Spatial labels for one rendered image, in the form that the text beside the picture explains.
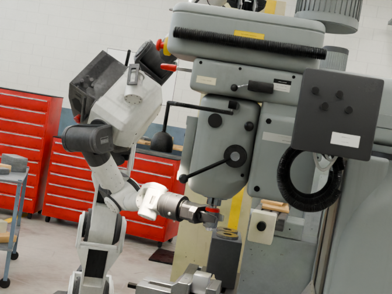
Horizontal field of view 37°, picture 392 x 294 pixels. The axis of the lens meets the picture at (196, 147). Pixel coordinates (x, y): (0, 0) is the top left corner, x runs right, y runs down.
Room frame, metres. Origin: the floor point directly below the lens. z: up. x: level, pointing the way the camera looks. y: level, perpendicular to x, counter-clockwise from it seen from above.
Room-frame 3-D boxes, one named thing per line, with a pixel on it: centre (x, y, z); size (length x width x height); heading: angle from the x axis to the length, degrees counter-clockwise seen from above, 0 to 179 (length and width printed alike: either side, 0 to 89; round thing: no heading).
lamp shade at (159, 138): (1.87, 0.11, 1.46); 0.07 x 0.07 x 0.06
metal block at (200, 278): (1.94, -0.09, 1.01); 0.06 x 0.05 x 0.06; 170
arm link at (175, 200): (1.94, -0.01, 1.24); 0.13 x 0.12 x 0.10; 151
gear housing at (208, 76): (1.89, -0.13, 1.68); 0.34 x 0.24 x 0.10; 83
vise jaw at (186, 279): (1.95, -0.04, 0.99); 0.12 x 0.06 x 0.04; 170
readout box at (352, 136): (1.53, -0.34, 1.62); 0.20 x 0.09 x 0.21; 83
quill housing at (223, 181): (1.90, -0.09, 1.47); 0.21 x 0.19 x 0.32; 173
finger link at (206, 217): (1.87, -0.07, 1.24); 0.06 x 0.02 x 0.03; 61
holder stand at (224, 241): (2.39, -0.18, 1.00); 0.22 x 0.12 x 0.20; 178
